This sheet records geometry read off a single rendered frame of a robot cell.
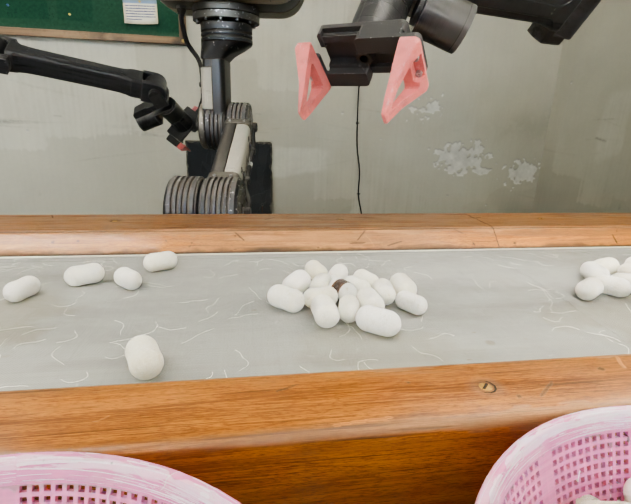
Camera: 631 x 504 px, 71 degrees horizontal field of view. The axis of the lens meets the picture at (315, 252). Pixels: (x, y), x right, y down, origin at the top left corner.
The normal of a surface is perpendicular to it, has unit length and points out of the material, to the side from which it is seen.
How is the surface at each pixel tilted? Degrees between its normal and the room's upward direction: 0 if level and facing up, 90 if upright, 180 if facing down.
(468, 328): 0
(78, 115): 90
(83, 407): 0
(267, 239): 45
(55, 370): 0
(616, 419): 75
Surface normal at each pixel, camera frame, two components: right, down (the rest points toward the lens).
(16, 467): 0.12, 0.04
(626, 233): 0.13, -0.46
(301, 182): 0.18, 0.30
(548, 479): 0.50, -0.04
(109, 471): -0.10, 0.04
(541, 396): 0.03, -0.95
